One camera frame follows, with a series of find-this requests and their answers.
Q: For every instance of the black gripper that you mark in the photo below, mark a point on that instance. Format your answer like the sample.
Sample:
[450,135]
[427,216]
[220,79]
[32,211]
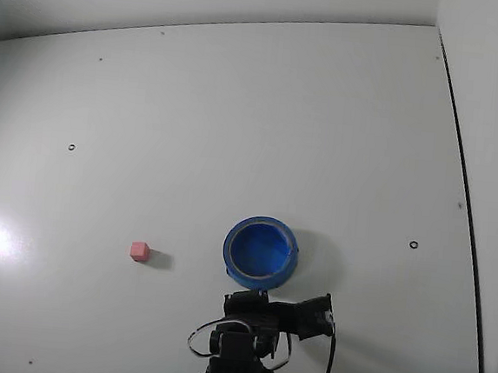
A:
[245,305]

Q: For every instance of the small orange cube block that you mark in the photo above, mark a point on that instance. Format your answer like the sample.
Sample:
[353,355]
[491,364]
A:
[140,251]

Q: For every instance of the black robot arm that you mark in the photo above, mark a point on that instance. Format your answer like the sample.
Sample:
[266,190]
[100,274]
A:
[240,364]

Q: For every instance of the blue tape roll bin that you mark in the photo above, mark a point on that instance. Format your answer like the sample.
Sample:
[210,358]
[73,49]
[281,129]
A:
[260,257]

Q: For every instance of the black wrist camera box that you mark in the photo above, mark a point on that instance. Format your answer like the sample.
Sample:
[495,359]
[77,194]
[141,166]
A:
[309,316]

